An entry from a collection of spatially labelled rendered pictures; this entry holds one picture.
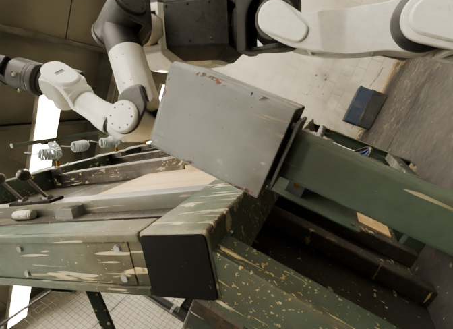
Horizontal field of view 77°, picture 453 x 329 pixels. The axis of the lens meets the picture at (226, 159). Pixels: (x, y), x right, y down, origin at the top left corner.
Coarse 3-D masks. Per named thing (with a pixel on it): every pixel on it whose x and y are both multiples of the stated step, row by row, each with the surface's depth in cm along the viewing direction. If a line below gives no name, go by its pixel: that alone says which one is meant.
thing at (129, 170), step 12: (48, 144) 145; (60, 156) 145; (48, 168) 148; (60, 168) 143; (96, 168) 136; (108, 168) 131; (120, 168) 129; (132, 168) 126; (144, 168) 124; (156, 168) 122; (168, 168) 120; (180, 168) 118; (60, 180) 144; (72, 180) 141; (84, 180) 138; (96, 180) 135; (108, 180) 133; (120, 180) 130
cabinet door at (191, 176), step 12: (192, 168) 115; (132, 180) 113; (144, 180) 110; (156, 180) 105; (168, 180) 100; (180, 180) 96; (192, 180) 92; (204, 180) 89; (108, 192) 97; (120, 192) 95
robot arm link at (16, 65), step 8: (0, 56) 74; (0, 64) 73; (8, 64) 73; (16, 64) 73; (24, 64) 74; (0, 72) 74; (8, 72) 73; (16, 72) 73; (0, 80) 79; (8, 80) 74; (16, 80) 74; (16, 88) 76
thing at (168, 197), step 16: (128, 192) 80; (144, 192) 76; (160, 192) 72; (176, 192) 69; (192, 192) 68; (0, 208) 96; (16, 208) 92; (32, 208) 90; (48, 208) 87; (96, 208) 80; (112, 208) 78; (128, 208) 76; (144, 208) 74; (160, 208) 72
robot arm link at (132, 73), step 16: (112, 48) 70; (128, 48) 69; (112, 64) 70; (128, 64) 68; (144, 64) 71; (128, 80) 68; (144, 80) 69; (128, 96) 66; (144, 96) 66; (112, 112) 65; (128, 112) 65; (144, 112) 66; (112, 128) 65; (128, 128) 64
